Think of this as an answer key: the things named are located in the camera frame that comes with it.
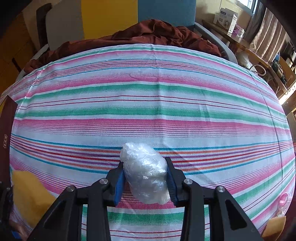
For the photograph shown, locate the white plastic bag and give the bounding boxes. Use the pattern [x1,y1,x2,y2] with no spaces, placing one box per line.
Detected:
[236,54,266,76]

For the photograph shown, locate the small purple box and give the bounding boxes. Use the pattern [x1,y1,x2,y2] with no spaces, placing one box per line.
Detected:
[232,25,245,39]

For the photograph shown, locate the yellow sponge block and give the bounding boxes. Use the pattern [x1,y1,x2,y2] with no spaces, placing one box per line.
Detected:
[11,170,57,234]

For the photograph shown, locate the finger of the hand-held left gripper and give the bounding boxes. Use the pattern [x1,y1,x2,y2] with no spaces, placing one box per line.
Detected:
[0,181,13,225]

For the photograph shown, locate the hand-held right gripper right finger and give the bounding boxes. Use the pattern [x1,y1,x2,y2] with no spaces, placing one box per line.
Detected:
[165,157,264,241]

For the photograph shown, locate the pink checked curtain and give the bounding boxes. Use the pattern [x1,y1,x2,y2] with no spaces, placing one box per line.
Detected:
[245,7,289,62]

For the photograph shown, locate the wooden wardrobe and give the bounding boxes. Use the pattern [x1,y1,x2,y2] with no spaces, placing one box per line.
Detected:
[0,11,38,93]

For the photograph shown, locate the tan block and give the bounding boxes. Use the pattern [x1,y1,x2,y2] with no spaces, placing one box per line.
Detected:
[261,215,287,241]

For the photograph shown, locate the grey yellow blue chair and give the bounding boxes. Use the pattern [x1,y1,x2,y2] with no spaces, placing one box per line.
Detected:
[14,0,238,79]

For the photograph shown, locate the striped tablecloth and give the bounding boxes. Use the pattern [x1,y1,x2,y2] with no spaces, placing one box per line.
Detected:
[0,44,294,241]

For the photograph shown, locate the clear plastic wrapper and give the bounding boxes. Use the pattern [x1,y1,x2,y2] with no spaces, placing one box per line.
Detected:
[277,192,292,216]

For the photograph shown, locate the dark red cloth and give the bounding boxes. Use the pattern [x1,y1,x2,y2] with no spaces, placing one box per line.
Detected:
[24,20,222,72]

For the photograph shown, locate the dark brown box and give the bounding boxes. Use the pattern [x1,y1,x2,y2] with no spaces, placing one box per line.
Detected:
[0,95,18,183]

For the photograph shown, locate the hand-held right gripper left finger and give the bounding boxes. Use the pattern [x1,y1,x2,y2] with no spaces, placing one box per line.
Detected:
[28,161,125,241]

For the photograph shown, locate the white plastic ball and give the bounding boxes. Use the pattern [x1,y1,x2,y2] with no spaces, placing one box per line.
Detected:
[120,142,170,205]

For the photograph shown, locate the white cardboard box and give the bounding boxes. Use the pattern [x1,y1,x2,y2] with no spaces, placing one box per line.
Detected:
[213,8,238,33]

